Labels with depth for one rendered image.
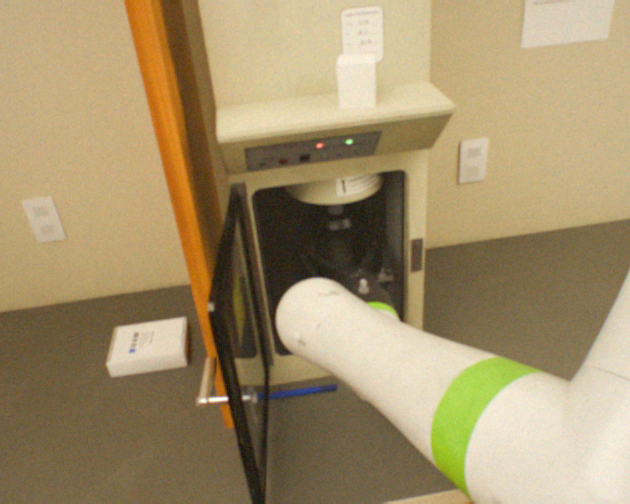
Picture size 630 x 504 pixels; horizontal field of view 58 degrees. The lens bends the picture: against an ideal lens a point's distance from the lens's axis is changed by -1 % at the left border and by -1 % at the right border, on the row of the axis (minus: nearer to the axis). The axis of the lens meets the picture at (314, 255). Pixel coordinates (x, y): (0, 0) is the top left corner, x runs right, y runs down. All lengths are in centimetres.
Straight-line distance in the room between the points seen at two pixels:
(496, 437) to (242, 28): 63
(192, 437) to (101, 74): 76
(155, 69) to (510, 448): 59
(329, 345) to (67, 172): 93
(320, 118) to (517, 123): 81
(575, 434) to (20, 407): 111
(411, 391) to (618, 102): 124
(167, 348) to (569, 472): 98
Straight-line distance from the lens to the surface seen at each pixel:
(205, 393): 81
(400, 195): 101
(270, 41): 86
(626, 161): 173
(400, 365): 53
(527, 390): 45
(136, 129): 136
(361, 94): 81
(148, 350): 127
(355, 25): 87
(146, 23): 76
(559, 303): 141
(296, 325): 70
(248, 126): 78
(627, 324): 43
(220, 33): 85
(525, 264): 152
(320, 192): 97
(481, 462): 44
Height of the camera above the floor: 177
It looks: 33 degrees down
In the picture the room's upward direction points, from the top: 5 degrees counter-clockwise
